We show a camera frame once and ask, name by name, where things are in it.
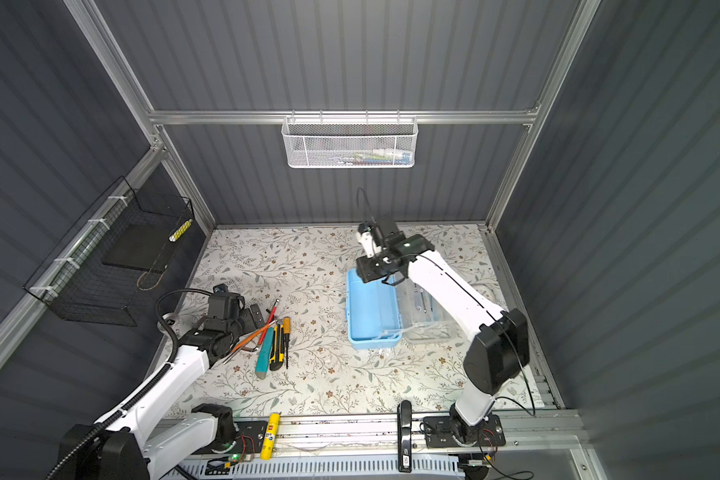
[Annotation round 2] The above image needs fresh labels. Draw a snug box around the blue plastic tool box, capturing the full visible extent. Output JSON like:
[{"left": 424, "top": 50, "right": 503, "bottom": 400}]
[{"left": 346, "top": 269, "right": 460, "bottom": 350}]

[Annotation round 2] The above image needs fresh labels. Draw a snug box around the clear handle screwdriver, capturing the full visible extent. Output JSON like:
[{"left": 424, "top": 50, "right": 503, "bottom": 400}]
[{"left": 413, "top": 284, "right": 435, "bottom": 324}]

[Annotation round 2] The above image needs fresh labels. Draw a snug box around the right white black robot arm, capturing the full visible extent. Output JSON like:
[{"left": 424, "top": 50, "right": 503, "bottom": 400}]
[{"left": 356, "top": 226, "right": 529, "bottom": 445}]

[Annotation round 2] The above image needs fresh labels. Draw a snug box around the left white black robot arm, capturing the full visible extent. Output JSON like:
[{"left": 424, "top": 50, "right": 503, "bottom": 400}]
[{"left": 47, "top": 284, "right": 267, "bottom": 479}]

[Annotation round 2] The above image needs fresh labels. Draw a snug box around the orange pen tool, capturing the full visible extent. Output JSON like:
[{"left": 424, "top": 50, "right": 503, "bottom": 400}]
[{"left": 223, "top": 323, "right": 277, "bottom": 364}]

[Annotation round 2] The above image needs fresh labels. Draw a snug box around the red pencil tool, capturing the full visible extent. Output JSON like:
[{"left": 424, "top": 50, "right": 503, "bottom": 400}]
[{"left": 257, "top": 298, "right": 280, "bottom": 347}]

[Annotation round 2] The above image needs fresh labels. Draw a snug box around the teal utility knife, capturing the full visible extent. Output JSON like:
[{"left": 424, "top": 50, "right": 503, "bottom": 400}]
[{"left": 255, "top": 323, "right": 277, "bottom": 379}]

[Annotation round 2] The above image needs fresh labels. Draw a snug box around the orange handle screwdriver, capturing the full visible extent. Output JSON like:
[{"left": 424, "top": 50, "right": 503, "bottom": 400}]
[{"left": 282, "top": 317, "right": 291, "bottom": 369}]

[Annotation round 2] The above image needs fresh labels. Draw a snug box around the yellow marker on rail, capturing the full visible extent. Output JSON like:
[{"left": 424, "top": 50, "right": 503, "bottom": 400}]
[{"left": 260, "top": 413, "right": 281, "bottom": 460}]

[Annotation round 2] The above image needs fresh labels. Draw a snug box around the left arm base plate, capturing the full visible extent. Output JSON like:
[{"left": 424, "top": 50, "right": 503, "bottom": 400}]
[{"left": 193, "top": 420, "right": 267, "bottom": 455}]

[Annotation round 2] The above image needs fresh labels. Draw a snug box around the black wire side basket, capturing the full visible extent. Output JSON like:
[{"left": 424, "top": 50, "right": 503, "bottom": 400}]
[{"left": 24, "top": 180, "right": 194, "bottom": 327}]

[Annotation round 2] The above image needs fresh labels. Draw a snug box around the white wire wall basket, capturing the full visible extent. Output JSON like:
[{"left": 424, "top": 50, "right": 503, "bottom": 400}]
[{"left": 281, "top": 119, "right": 419, "bottom": 169}]

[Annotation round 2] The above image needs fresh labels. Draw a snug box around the black remote on rail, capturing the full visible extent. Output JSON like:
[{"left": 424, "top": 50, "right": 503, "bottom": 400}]
[{"left": 397, "top": 400, "right": 413, "bottom": 473}]

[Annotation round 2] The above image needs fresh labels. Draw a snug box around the white perforated cable tray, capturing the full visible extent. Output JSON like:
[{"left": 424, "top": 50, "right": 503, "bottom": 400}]
[{"left": 163, "top": 454, "right": 466, "bottom": 479}]

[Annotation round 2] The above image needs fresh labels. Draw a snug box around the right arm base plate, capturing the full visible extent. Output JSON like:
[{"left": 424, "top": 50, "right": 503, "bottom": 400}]
[{"left": 420, "top": 414, "right": 506, "bottom": 449}]

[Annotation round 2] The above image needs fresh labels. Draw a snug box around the aluminium front rail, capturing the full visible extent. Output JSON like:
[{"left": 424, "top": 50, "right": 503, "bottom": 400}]
[{"left": 101, "top": 412, "right": 583, "bottom": 458}]

